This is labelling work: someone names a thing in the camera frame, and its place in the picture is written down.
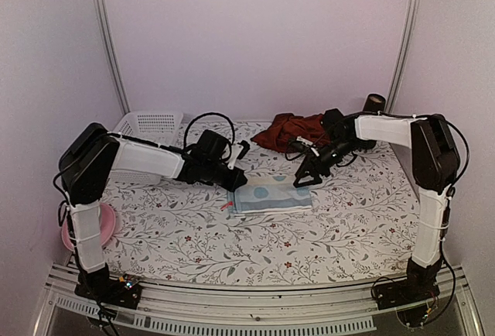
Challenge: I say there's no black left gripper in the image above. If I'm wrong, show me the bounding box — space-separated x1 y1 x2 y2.
203 159 248 193

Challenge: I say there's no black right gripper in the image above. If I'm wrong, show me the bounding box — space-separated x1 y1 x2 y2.
294 137 358 187

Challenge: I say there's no blue orange patterned towel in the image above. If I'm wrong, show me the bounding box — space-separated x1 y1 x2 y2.
221 176 312 218

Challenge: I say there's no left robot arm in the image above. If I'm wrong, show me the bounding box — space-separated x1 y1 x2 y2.
54 123 250 300

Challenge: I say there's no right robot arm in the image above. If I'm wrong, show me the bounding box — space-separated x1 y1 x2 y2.
293 108 460 302

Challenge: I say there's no dark red towel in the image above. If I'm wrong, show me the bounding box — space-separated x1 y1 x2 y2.
251 113 330 153

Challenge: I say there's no white plastic basket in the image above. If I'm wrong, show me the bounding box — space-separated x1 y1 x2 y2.
110 111 183 185

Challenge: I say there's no black cylinder cup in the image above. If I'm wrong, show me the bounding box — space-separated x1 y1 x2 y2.
363 93 387 112

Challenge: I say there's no pink plate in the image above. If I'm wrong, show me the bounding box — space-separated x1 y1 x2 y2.
61 203 117 252

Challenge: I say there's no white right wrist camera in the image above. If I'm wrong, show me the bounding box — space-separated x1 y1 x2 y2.
288 136 319 156

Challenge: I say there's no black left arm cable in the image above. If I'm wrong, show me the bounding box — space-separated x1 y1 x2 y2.
183 111 237 155

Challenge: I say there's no front aluminium rail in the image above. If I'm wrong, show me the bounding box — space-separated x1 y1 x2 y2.
33 264 489 335

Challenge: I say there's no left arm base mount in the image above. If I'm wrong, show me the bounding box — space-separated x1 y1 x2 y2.
74 273 142 310

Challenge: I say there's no right aluminium frame post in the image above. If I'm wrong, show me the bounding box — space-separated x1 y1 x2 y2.
385 0 421 112

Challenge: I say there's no aluminium frame post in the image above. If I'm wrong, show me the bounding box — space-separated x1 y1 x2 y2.
385 0 421 112
93 0 130 115

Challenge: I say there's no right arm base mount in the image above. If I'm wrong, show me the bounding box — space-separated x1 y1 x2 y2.
370 266 440 310

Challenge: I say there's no left aluminium frame post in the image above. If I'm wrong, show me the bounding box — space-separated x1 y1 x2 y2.
93 0 130 115

